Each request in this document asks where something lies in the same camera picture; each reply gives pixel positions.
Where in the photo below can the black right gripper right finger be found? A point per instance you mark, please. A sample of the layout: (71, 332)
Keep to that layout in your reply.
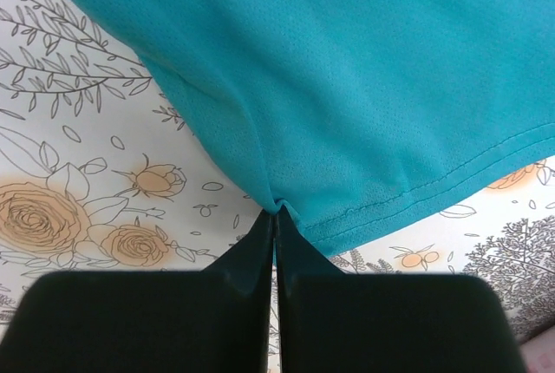
(332, 321)

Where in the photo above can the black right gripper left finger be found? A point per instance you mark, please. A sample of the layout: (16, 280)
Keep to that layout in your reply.
(214, 320)

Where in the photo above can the teal t-shirt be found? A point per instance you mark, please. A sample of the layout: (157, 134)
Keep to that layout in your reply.
(360, 116)

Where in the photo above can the floral patterned table mat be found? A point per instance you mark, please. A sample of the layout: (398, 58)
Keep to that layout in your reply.
(100, 172)

